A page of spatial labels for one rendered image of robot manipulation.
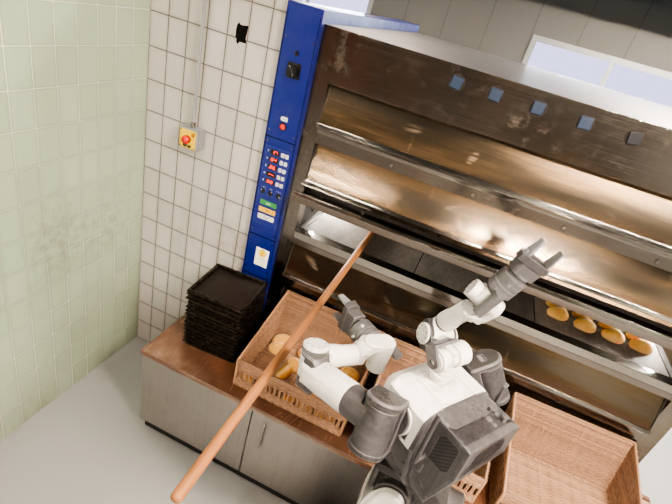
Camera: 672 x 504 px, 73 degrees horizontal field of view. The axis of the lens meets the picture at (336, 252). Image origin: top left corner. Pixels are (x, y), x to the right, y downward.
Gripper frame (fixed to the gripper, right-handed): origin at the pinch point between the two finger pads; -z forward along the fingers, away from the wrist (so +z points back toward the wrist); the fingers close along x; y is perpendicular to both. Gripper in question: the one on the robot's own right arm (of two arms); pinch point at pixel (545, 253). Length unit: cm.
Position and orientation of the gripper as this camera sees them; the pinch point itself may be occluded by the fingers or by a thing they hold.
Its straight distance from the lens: 146.5
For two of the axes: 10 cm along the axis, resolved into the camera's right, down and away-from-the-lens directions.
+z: -6.0, 6.4, 4.9
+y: 0.0, -6.1, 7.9
